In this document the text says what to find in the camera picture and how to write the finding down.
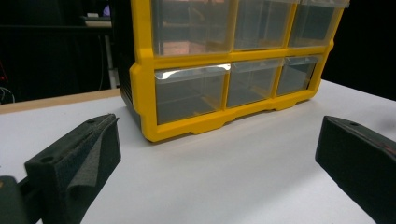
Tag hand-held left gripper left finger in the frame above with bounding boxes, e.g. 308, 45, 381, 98
23, 113, 122, 224

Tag white metal stand pole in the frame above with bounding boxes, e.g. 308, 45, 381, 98
104, 34, 120, 90

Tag clear plastic drawer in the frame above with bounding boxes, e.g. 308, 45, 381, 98
276, 55, 322, 97

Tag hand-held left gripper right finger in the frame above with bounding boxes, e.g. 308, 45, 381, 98
315, 115, 396, 224

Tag yellow black drawer organizer cabinet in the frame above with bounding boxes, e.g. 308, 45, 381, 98
118, 0, 351, 144

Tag set of clear drawers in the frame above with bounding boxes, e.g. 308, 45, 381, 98
151, 0, 349, 125

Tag white device on dark desk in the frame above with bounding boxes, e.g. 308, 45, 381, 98
82, 4, 113, 29

